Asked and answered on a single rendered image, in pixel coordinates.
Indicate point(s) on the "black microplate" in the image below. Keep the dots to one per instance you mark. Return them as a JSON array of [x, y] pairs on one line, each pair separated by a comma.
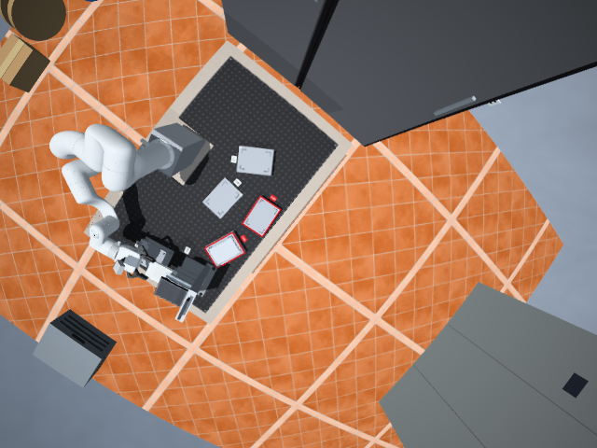
[[170, 291]]

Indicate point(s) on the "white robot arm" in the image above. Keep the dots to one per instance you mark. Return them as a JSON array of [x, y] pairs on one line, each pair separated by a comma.
[[106, 151]]

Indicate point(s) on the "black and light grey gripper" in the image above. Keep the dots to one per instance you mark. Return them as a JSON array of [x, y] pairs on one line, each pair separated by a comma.
[[132, 258]]

